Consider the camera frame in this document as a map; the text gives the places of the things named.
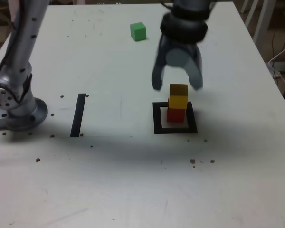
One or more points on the green cube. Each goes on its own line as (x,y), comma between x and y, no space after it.
(137,32)

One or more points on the yellow cube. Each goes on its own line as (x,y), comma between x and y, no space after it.
(178,99)

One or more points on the black tape square outline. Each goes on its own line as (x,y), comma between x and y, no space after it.
(156,123)

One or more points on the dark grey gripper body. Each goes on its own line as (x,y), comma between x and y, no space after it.
(180,44)

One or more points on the black tape strip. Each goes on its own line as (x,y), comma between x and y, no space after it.
(78,114)

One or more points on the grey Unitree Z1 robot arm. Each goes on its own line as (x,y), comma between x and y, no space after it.
(21,47)

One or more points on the white metal frame leg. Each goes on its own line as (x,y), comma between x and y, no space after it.
(260,22)

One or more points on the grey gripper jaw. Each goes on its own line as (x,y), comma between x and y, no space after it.
(194,71)
(157,73)

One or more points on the red cube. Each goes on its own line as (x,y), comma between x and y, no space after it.
(175,116)

